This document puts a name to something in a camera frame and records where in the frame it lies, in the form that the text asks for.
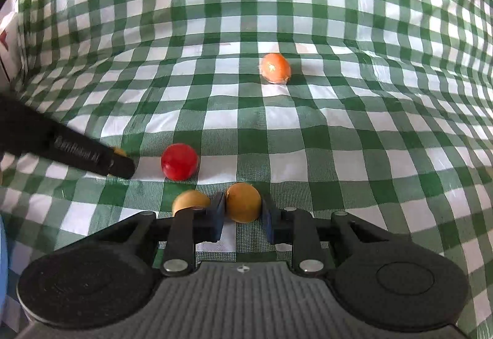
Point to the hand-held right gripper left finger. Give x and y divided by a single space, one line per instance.
220 214

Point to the orange cherry tomato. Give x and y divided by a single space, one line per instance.
274 68

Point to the yellow cherry tomato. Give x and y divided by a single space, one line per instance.
242 202
119 151
188 200

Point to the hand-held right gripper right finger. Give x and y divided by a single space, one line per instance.
267 217

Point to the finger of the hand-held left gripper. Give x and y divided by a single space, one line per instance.
121 166

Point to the red cherry tomato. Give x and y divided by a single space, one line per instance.
179 161

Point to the green white checked cloth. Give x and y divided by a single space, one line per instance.
308 131

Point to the light blue plate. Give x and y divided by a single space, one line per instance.
1 265

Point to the white printed cloth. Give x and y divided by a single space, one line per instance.
7 54

